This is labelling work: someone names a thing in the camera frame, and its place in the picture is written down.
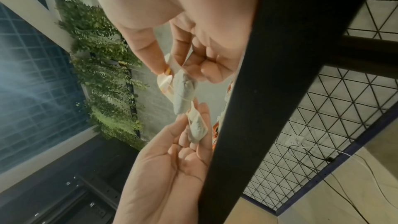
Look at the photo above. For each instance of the person's right hand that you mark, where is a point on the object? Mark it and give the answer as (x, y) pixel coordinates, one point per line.
(186, 1)

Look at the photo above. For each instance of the person's left hand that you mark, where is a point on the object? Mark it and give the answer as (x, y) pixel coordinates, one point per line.
(161, 169)

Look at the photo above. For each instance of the pile of red coffee sticks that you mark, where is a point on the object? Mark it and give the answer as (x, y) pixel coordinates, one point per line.
(216, 132)

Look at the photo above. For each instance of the black table base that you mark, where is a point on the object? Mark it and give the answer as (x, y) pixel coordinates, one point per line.
(279, 70)

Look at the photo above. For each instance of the gridded glass facade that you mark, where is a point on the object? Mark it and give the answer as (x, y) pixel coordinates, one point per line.
(31, 95)

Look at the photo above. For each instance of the green leafy plant wall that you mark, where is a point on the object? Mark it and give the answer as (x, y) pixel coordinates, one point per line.
(99, 70)

